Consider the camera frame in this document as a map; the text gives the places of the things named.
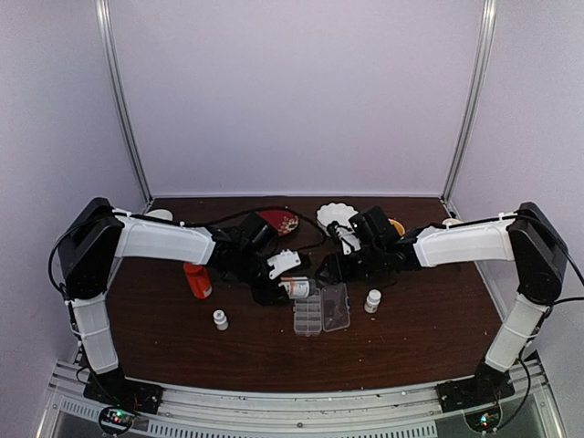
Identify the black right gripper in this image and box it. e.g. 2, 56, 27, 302
316, 242, 386, 285

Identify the grey cap pill bottle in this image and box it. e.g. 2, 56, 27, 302
278, 276, 317, 300

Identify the clear plastic pill organizer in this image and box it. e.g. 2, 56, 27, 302
293, 283, 350, 337

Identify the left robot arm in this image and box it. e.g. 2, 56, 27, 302
47, 197, 310, 405

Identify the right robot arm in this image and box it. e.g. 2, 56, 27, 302
317, 202, 570, 403

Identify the floral mug yellow inside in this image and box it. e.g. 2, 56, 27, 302
389, 218, 406, 236

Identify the small white pill bottle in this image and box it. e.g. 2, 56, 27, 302
364, 289, 381, 314

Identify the orange pill bottle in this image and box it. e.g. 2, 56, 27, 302
183, 262, 213, 299

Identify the red floral plate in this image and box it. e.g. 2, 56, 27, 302
259, 209, 299, 237

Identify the white scalloped bowl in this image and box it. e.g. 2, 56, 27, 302
316, 203, 358, 235

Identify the small white dropper bottle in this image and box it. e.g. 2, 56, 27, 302
213, 309, 229, 331

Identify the cream ribbed mug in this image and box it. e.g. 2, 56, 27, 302
442, 217, 463, 226

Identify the white ceramic bowl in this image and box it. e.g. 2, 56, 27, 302
146, 209, 173, 221

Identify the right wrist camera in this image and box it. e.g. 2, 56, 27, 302
327, 221, 361, 256

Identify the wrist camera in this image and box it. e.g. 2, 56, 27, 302
266, 250, 301, 280
327, 221, 361, 256

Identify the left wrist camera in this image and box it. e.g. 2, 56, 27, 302
266, 250, 301, 280

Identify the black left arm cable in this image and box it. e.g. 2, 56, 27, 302
182, 207, 329, 252

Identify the aluminium front rail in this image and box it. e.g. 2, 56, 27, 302
32, 359, 568, 437

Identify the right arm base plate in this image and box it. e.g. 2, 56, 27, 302
436, 372, 516, 413

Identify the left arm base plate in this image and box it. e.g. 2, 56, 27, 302
83, 369, 163, 414

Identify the left aluminium frame post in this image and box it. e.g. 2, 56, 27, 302
95, 0, 153, 203

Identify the aluminium frame post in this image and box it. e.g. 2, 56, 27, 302
95, 0, 153, 203
441, 0, 497, 205

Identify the right aluminium frame post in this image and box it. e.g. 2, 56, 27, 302
441, 0, 497, 205

